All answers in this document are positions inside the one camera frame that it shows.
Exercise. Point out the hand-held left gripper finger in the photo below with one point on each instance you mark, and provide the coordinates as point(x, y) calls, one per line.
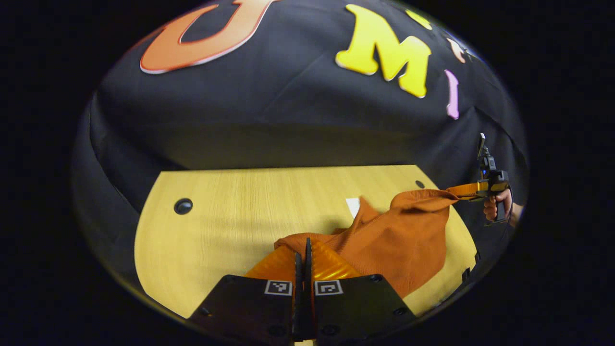
point(299, 298)
point(310, 298)

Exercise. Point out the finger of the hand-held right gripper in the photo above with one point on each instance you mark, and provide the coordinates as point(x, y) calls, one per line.
point(473, 189)

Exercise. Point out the orange knit jacket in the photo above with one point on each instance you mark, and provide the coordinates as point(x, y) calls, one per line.
point(399, 240)

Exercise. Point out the black backdrop cloth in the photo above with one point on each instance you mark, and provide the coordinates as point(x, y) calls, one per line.
point(298, 129)

